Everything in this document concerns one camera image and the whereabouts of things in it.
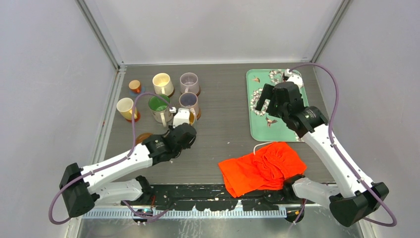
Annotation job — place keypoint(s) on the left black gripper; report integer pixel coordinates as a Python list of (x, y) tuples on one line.
[(187, 146)]

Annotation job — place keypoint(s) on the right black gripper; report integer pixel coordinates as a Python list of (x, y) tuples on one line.
[(268, 92)]

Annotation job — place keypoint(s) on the green inside mug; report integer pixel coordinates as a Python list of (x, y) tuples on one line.
[(159, 105)]

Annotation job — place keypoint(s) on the pink mug purple inside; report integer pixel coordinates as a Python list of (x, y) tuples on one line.
[(190, 101)]

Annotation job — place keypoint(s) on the cream white mug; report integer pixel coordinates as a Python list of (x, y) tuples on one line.
[(162, 84)]

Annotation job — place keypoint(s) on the small tan cup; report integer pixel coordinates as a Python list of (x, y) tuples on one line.
[(135, 86)]

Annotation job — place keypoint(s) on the lilac ceramic mug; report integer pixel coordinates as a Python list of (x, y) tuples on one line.
[(189, 83)]

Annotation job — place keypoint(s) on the red round coaster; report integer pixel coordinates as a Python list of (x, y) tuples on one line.
[(137, 116)]

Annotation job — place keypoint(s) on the blue mug yellow inside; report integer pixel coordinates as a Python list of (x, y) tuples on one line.
[(192, 118)]

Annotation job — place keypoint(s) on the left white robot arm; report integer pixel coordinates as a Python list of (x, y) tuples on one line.
[(85, 187)]

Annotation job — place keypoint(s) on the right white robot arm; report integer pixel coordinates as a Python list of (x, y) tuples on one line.
[(356, 195)]

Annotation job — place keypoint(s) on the blue round coaster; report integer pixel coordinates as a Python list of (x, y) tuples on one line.
[(134, 94)]

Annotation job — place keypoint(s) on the green floral tray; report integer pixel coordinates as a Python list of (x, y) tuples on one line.
[(264, 127)]

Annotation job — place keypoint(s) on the orange cloth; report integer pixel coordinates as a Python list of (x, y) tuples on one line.
[(266, 169)]

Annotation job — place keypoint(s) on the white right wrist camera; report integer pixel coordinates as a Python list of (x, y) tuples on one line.
[(289, 76)]

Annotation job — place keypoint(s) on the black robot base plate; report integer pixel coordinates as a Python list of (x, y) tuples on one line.
[(185, 197)]

